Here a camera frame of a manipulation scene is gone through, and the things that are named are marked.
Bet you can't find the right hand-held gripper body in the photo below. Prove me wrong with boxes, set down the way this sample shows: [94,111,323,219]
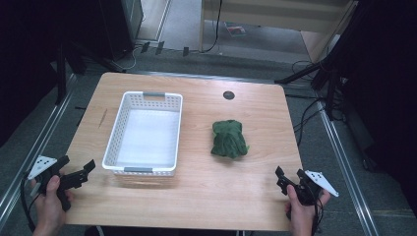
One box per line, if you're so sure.
[287,168,340,221]

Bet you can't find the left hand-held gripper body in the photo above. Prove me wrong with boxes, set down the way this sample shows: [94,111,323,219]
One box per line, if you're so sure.
[27,154,89,212]

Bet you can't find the green cloth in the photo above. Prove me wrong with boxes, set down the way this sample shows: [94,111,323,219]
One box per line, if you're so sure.
[209,119,250,160]

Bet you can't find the white plastic basket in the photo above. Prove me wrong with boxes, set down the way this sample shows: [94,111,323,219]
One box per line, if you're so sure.
[101,90,184,177]

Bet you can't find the person's right hand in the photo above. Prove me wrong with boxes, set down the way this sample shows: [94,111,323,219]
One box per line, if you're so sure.
[283,184,331,236]

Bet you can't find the person's left hand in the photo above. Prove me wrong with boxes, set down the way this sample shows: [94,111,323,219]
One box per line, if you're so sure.
[30,174,74,236]

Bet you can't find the black metal stand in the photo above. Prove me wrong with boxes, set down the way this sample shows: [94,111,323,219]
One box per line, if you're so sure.
[53,38,127,106]
[274,48,345,121]

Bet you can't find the black cabinet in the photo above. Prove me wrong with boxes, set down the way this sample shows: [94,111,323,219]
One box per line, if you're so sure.
[97,0,145,62]

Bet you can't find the light wooden furniture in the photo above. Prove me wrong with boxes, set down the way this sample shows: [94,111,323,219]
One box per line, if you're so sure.
[198,0,358,63]

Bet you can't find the metal floor rail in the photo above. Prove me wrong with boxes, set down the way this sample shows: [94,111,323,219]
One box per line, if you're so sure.
[0,73,78,227]
[316,97,382,236]

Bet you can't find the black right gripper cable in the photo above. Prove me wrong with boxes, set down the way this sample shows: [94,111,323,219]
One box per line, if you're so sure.
[310,196,327,236]

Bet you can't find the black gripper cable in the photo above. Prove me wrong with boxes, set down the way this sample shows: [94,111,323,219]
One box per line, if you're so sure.
[310,196,327,236]
[20,176,42,232]

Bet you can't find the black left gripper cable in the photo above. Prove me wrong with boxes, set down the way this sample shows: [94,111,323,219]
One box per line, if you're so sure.
[20,176,42,232]

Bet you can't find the black floor cables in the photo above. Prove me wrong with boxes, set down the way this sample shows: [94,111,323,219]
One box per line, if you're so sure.
[292,96,328,148]

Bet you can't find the white floor cable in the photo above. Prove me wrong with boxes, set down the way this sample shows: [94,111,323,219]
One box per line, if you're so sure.
[120,45,139,72]

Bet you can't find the black hanging cable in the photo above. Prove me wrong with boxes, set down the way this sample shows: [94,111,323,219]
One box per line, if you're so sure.
[199,0,224,54]

